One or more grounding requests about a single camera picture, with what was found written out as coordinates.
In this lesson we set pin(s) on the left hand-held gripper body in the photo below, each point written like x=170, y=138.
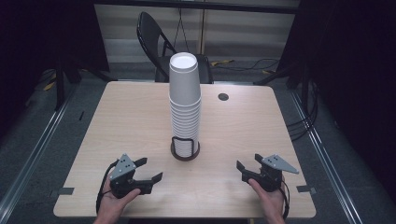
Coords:
x=123, y=169

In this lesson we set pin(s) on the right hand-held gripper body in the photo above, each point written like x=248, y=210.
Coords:
x=270, y=177

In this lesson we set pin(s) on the stack of white paper cups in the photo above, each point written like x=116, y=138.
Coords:
x=184, y=93

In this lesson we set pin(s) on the person's right hand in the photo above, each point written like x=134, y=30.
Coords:
x=273, y=203

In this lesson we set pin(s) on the person's left hand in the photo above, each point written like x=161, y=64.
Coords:
x=110, y=208

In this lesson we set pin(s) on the grey tape strip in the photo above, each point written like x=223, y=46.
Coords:
x=66, y=191
x=305, y=188

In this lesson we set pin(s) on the black table grommet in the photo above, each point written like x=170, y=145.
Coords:
x=223, y=96

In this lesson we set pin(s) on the yellow floor tape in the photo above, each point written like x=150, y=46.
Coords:
x=221, y=62

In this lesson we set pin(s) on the black metal stand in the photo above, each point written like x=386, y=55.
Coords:
x=59, y=84

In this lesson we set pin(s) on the black folding chair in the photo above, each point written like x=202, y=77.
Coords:
x=151, y=40

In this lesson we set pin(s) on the metal floor rail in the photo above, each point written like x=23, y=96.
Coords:
x=34, y=155
x=323, y=155

